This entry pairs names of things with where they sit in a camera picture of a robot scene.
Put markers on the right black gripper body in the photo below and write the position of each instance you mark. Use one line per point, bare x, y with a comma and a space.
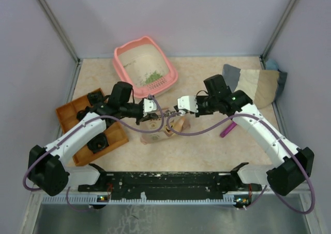
206, 105

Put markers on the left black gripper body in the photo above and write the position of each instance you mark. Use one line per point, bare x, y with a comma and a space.
144, 117

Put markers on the beige cat litter bag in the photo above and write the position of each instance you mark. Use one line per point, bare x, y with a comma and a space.
178, 123

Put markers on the purple plastic scoop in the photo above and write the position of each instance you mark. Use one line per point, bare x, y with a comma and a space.
228, 129

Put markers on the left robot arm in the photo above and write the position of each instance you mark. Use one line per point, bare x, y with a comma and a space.
47, 168

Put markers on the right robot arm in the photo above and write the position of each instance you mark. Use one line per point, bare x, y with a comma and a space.
291, 165

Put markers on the green litter pellets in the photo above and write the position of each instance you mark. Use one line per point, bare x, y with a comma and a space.
150, 77

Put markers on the pink litter box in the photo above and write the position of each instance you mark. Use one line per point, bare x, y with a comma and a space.
135, 58

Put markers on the black part in tray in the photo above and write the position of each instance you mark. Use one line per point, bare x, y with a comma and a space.
95, 97

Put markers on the black part front tray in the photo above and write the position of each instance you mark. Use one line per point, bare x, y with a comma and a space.
98, 143

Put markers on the grey beige folded cloth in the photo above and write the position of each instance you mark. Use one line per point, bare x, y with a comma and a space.
262, 86

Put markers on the blue cloth in corner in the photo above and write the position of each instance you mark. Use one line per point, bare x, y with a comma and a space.
271, 65

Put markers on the orange compartment tray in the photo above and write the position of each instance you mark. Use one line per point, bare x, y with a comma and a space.
71, 113

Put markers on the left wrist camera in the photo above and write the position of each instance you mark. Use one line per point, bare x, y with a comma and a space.
149, 104

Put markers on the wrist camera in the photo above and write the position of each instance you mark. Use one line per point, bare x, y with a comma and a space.
187, 104
149, 104

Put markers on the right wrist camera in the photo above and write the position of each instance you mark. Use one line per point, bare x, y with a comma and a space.
187, 104

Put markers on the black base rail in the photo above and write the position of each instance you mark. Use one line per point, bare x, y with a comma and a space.
168, 185

